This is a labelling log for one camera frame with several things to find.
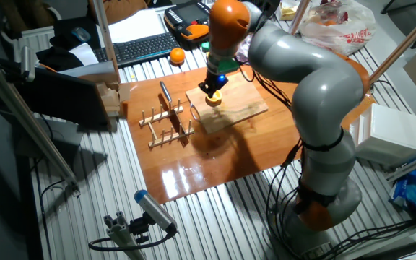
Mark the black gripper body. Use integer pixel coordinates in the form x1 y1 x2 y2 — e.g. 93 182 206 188
202 70 230 92

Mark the cut orange piece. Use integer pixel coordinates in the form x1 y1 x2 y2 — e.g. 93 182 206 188
204 90 223 108

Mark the steel cleaver knife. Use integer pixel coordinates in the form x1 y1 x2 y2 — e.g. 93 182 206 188
159 80 184 138

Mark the whole orange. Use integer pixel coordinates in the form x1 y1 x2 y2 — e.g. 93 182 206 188
169 47 186 66

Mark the wooden cutting board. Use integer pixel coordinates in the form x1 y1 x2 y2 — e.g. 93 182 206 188
185 71 269 135

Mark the clear plastic bag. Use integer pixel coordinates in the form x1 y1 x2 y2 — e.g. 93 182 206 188
233 34 253 65

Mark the wooden dish rack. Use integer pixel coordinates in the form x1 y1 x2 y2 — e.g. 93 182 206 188
138 99 196 149

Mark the orange black teach pendant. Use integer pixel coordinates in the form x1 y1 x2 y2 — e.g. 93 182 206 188
163 0 212 50

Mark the black keyboard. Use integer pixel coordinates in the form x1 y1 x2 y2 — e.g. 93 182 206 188
92 32 182 69

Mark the large brown wooden board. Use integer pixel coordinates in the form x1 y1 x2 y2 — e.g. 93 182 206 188
123 64 377 205

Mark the white paper stack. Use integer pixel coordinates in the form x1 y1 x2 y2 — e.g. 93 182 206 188
108 9 168 44

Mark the brown fabric bag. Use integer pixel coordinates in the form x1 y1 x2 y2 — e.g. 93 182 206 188
101 0 148 25

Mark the white paper sheet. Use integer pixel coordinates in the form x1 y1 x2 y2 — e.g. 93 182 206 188
69 42 100 66

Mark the computer mouse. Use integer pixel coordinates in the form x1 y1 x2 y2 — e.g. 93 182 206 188
71 26 92 43

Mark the white printed plastic bag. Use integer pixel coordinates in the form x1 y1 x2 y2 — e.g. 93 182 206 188
299 0 377 57

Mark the black monitor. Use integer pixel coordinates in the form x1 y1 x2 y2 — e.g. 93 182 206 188
0 59 111 129

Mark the white ribbed radiator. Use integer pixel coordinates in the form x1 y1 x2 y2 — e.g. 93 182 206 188
0 25 56 63

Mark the white foam box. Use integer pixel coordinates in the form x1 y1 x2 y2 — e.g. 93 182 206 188
348 103 416 167

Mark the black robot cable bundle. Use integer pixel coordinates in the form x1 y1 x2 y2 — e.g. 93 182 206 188
238 66 416 260

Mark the aluminium frame post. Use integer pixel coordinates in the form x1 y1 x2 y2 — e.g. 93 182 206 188
289 0 311 36
91 0 122 85
368 1 416 86
0 50 81 196
386 147 416 183

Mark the grey camera with blue cap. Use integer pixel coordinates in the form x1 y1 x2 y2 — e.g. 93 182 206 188
134 189 178 235

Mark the black camera clamp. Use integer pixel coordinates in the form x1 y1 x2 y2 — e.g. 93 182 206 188
128 212 152 244

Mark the aluminium profile camera stand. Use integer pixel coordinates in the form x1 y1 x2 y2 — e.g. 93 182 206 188
103 211 147 260

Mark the grey cylindrical camera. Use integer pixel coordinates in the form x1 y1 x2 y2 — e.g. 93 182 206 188
19 45 36 83

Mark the black camera cable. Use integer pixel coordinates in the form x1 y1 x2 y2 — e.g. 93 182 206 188
87 230 175 252

